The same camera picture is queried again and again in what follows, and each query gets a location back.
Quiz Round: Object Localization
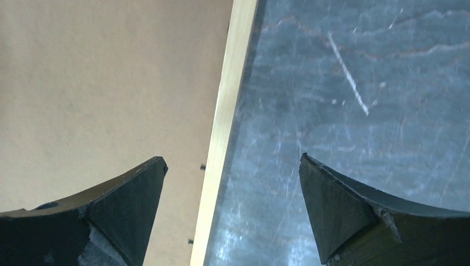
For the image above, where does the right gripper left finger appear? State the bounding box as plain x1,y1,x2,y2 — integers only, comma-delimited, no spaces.
1,156,168,265

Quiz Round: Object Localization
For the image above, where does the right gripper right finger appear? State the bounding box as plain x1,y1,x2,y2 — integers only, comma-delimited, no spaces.
299,154,469,265

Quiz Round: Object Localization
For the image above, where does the brown backing board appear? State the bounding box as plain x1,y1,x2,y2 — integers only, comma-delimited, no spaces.
1,1,233,265

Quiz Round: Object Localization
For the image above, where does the wooden picture frame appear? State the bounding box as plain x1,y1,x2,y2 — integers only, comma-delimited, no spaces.
190,0,258,266

